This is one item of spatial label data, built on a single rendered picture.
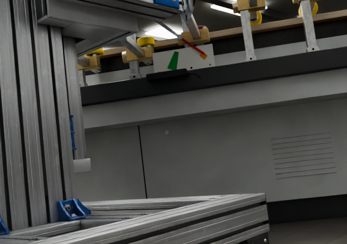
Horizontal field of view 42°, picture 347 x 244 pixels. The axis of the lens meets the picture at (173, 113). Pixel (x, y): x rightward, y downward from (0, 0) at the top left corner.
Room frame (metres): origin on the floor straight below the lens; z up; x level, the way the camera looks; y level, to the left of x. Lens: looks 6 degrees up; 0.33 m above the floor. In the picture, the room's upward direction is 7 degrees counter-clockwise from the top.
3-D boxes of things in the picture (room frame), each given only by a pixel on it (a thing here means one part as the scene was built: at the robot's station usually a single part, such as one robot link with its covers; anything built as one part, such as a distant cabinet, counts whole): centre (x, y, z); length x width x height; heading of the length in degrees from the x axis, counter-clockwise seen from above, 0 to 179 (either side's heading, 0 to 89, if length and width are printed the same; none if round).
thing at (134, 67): (1.93, 0.14, 0.87); 0.04 x 0.04 x 0.48; 81
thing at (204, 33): (1.89, -0.12, 0.85); 0.14 x 0.06 x 0.05; 81
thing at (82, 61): (1.88, 0.37, 0.80); 0.44 x 0.03 x 0.04; 171
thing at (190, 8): (1.52, -0.10, 0.86); 0.06 x 0.03 x 0.09; 171
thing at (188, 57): (1.87, -0.07, 0.75); 0.26 x 0.01 x 0.10; 81
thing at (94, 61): (1.96, 0.37, 0.81); 0.14 x 0.06 x 0.05; 81
